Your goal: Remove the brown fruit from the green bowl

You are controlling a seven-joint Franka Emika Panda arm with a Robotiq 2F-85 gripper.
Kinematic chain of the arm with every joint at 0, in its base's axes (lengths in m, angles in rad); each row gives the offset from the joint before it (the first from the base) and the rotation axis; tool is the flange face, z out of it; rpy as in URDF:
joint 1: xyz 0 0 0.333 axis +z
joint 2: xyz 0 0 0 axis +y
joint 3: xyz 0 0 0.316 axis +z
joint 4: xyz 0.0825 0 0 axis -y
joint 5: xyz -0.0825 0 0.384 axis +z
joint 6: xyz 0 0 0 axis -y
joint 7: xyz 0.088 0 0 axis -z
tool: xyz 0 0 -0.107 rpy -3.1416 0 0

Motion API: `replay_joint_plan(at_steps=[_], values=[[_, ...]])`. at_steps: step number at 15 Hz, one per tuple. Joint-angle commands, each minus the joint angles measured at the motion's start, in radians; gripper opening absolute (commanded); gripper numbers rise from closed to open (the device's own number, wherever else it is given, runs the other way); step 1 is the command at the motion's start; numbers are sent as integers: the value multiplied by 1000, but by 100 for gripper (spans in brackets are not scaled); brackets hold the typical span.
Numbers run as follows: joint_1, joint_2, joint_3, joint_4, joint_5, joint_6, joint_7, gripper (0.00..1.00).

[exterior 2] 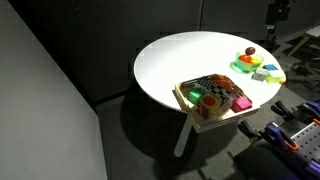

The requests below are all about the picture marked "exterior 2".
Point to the brown round fruit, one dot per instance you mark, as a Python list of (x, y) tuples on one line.
[(250, 51)]

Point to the green bowl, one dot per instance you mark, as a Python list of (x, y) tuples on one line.
[(243, 67)]

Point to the red orange fruit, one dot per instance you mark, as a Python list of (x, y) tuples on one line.
[(245, 58)]

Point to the yellow fruit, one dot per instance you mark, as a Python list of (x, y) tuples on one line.
[(256, 59)]

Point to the green block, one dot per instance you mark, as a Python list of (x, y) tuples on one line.
[(195, 94)]

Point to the wooden tray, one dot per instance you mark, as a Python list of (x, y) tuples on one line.
[(222, 116)]

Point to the black white patterned cube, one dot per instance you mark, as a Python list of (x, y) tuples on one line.
[(210, 86)]

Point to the colourful soft cube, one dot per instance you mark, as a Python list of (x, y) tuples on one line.
[(207, 105)]

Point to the white table leg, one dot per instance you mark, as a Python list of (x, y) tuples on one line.
[(183, 138)]

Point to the pink block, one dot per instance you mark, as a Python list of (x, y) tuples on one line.
[(241, 104)]

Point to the light green cube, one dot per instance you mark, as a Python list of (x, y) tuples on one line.
[(274, 76)]

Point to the blue cube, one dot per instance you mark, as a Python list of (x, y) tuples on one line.
[(270, 67)]

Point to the grey partition panel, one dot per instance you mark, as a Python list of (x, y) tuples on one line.
[(47, 129)]

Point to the purple clamp with orange trigger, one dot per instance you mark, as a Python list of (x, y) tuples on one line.
[(279, 138)]

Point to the black clamp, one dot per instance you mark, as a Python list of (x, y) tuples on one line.
[(279, 108)]

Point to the yellow banana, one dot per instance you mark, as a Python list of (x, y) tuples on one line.
[(283, 78)]

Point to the perforated metal plate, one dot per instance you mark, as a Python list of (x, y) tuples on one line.
[(308, 141)]

